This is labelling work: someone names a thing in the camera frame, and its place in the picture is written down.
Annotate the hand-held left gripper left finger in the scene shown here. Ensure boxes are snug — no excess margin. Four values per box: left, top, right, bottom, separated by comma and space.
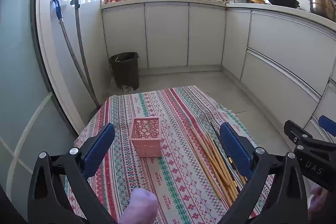
28, 123, 118, 224

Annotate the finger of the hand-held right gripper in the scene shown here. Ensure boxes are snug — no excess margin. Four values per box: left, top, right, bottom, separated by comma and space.
318, 115, 336, 136
284, 120, 336, 153

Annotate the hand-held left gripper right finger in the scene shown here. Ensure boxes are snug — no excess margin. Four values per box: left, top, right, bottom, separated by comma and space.
218, 122, 308, 224

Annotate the black chopstick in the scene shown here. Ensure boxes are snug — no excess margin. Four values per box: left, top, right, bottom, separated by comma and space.
209, 121, 237, 172
213, 139, 240, 193

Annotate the bundle of wooden chopsticks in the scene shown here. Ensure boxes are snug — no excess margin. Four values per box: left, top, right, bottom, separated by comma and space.
189, 124, 248, 207

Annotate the pink perforated plastic basket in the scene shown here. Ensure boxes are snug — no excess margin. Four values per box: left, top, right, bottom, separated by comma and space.
130, 116, 163, 159

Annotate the person's right hand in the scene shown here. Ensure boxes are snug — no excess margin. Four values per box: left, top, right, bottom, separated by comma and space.
308, 184, 331, 224

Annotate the person's left hand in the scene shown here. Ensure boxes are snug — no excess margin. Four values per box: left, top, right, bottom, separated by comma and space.
119, 189, 158, 224

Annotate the clear plastic bag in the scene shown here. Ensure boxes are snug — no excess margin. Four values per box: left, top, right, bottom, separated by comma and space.
110, 78, 135, 95

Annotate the patterned striped tablecloth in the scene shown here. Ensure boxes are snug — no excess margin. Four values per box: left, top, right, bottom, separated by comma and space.
64, 85, 275, 224

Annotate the white drawer base cabinet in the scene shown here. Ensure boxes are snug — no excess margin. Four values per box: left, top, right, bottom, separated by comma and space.
222, 9, 336, 140

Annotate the dark brown trash bin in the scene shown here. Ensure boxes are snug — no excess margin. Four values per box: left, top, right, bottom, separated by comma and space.
109, 52, 140, 90

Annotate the black clamp mop pole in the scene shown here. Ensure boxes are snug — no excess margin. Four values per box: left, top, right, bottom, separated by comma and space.
70, 0, 101, 109

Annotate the blue grip mop pole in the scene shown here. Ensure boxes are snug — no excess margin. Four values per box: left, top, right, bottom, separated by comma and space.
52, 0, 101, 109

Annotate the stainless steel stockpot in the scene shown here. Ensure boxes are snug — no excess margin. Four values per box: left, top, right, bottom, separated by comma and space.
304, 0, 336, 21

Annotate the white three-door base cabinet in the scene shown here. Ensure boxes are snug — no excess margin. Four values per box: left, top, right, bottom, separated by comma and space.
102, 2, 227, 69

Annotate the white kitchen countertop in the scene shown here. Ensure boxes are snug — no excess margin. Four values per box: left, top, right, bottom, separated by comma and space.
100, 0, 336, 24

